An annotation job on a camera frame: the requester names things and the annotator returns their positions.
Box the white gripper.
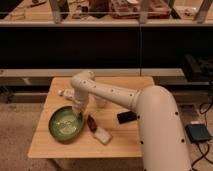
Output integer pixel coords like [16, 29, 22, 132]
[72, 99, 88, 117]

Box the green ceramic bowl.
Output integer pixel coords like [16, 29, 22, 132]
[48, 106, 84, 142]

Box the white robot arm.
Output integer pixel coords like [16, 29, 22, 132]
[70, 70, 192, 171]

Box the wooden table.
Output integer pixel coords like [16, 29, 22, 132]
[27, 76, 156, 160]

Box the black rectangular box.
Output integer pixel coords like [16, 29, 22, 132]
[117, 111, 137, 124]

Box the black foot pedal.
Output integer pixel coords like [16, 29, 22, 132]
[185, 124, 211, 143]

